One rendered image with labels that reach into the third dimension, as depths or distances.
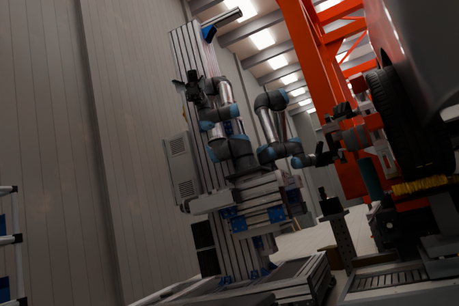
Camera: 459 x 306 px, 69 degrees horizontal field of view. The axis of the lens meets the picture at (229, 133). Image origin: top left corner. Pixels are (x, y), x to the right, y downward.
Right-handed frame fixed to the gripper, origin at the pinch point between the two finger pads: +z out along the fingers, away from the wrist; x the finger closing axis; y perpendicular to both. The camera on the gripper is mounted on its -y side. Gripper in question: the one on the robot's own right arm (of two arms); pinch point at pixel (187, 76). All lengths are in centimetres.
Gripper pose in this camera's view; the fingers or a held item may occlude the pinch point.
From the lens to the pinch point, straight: 156.2
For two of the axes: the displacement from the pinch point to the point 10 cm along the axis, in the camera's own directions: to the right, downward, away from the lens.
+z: -1.5, -2.4, -9.6
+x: -9.8, 1.4, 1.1
